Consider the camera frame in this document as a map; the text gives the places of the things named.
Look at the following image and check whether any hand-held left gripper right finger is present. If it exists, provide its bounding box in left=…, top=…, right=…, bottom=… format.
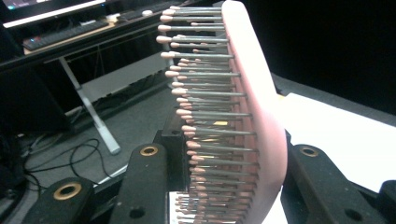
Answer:
left=279, top=130, right=389, bottom=224

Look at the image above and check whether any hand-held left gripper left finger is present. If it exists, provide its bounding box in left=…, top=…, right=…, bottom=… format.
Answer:
left=108, top=106, right=191, bottom=224

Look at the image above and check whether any pink hairbrush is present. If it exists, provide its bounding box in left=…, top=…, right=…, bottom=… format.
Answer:
left=155, top=0, right=289, bottom=224

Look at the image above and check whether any black box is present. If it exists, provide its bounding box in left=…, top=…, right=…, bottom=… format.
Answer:
left=0, top=66, right=69, bottom=135

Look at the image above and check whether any black keyboard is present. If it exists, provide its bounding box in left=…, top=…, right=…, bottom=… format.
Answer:
left=21, top=19, right=110, bottom=52

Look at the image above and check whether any black floor cable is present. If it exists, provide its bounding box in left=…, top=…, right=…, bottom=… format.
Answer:
left=22, top=138, right=113, bottom=183

